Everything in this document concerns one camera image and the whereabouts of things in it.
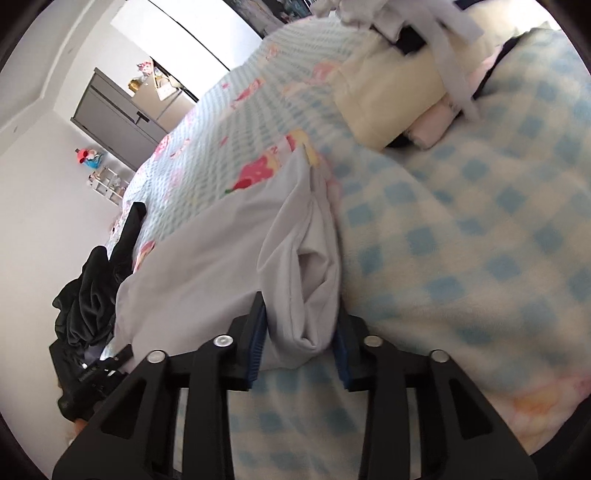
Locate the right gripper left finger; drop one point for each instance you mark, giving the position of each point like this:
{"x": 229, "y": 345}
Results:
{"x": 249, "y": 335}

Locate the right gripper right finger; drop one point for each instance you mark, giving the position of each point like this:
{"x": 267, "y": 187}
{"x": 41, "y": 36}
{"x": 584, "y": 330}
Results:
{"x": 349, "y": 352}

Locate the white shirt navy trim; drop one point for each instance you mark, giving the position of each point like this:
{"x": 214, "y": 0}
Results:
{"x": 275, "y": 239}

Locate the black clothes pile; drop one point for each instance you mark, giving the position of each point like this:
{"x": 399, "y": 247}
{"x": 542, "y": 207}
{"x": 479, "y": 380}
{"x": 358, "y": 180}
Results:
{"x": 87, "y": 304}

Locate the Hello Kitty checkered blanket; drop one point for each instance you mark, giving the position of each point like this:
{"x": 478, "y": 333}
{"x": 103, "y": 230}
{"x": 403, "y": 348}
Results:
{"x": 479, "y": 246}

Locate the white small shelf rack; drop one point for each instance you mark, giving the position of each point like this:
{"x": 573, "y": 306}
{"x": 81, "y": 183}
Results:
{"x": 108, "y": 184}

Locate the red blue toy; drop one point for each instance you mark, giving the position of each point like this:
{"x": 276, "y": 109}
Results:
{"x": 89, "y": 157}

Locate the folded pink garment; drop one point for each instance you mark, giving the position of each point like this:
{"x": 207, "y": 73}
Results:
{"x": 431, "y": 126}

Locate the grey cabinet door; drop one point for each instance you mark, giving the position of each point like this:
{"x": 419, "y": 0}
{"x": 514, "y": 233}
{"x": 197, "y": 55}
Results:
{"x": 108, "y": 116}

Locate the beige cabinet with toys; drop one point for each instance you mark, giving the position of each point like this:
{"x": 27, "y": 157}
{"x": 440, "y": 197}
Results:
{"x": 160, "y": 96}

